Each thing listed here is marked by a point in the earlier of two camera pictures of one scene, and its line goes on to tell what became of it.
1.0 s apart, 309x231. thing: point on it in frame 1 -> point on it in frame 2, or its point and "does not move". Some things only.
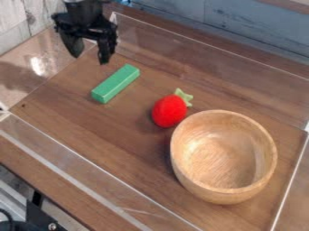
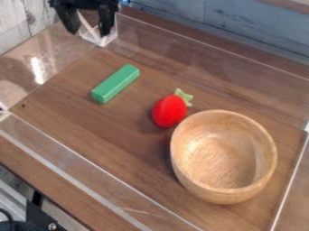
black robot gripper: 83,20 -> 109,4
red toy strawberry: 170,108 does not move
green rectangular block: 109,88 does not move
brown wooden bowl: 224,155 does not move
